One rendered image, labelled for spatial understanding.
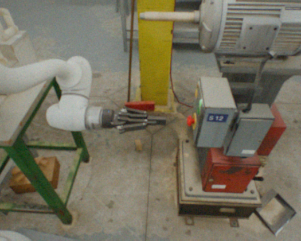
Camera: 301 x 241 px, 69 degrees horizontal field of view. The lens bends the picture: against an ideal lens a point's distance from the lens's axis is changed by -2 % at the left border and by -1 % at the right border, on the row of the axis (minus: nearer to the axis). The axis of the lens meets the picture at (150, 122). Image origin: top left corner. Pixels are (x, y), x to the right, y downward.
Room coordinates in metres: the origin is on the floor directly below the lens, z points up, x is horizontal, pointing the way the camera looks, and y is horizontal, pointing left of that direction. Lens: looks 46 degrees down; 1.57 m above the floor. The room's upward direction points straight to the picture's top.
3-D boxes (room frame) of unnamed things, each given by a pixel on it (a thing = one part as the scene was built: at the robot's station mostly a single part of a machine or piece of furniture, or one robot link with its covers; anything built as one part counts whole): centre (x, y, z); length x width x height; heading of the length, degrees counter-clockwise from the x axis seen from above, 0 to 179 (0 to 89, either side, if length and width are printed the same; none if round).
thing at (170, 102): (1.87, -0.05, 0.02); 0.40 x 0.40 x 0.02; 87
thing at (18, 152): (0.56, 0.56, 0.45); 0.05 x 0.05 x 0.90; 87
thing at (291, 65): (0.83, -0.45, 1.11); 0.36 x 0.24 x 0.04; 87
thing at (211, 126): (0.60, -0.28, 0.99); 0.24 x 0.21 x 0.26; 87
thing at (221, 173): (0.67, -0.44, 0.49); 0.25 x 0.12 x 0.37; 87
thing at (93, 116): (0.60, 0.21, 0.97); 0.09 x 0.06 x 0.09; 177
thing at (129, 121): (0.58, 0.07, 0.97); 0.11 x 0.01 x 0.04; 85
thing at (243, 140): (0.68, -0.44, 0.93); 0.15 x 0.10 x 0.55; 87
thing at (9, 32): (1.02, 0.66, 1.12); 0.11 x 0.03 x 0.03; 174
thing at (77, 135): (1.06, 0.54, 0.45); 0.05 x 0.05 x 0.90; 87
